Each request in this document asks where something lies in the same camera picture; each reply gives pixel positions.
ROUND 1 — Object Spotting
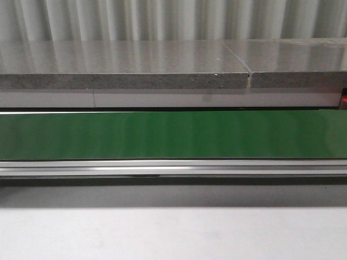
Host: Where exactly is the green conveyor belt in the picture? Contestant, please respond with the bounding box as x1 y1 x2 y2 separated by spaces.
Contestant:
1 110 346 160

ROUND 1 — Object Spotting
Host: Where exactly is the grey stone countertop slab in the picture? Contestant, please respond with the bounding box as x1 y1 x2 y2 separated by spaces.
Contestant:
1 39 346 90

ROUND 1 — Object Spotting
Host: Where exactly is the white pleated curtain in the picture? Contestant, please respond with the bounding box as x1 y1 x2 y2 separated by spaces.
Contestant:
1 1 346 41

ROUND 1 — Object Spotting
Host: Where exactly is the aluminium conveyor frame rail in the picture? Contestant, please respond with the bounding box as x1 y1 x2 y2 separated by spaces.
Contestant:
1 159 346 179

